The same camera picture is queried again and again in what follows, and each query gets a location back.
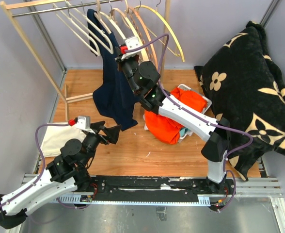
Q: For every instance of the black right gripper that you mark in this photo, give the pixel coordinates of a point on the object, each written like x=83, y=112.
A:
x=120, y=62

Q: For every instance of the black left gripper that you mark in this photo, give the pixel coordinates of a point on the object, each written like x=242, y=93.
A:
x=112, y=133

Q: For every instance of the navy blue t shirt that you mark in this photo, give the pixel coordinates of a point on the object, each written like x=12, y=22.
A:
x=114, y=98

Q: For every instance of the orange hanger with metal hook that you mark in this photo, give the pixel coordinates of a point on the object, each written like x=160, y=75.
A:
x=143, y=34

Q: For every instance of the yellow hanger with metal hook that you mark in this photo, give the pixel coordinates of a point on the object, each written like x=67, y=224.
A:
x=167, y=28

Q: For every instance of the orange t shirt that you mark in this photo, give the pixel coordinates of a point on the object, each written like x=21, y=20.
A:
x=164, y=129

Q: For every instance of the teal t shirt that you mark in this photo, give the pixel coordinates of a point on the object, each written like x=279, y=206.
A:
x=185, y=131

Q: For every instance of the white pink t shirt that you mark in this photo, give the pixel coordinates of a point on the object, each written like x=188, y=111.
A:
x=145, y=126

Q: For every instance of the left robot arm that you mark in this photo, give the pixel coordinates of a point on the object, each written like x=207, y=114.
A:
x=66, y=173

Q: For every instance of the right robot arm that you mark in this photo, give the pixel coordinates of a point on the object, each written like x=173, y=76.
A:
x=143, y=80

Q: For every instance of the folded cream cloth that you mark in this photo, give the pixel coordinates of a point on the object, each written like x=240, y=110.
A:
x=56, y=137

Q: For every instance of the white plastic basket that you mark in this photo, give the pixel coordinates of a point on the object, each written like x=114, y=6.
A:
x=197, y=101

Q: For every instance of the black floral blanket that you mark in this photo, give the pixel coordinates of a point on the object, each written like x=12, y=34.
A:
x=246, y=87

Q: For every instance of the wooden clothes rack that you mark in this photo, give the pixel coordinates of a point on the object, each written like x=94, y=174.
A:
x=29, y=4

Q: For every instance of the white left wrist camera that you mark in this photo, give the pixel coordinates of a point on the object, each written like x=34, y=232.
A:
x=82, y=123

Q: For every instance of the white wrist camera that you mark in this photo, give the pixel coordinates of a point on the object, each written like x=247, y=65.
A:
x=132, y=47
x=82, y=123

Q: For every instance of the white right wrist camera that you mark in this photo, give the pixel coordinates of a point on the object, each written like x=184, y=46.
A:
x=132, y=47

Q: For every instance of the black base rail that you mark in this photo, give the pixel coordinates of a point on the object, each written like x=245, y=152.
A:
x=153, y=189

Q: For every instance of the metal corner post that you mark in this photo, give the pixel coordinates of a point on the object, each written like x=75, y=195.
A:
x=42, y=29

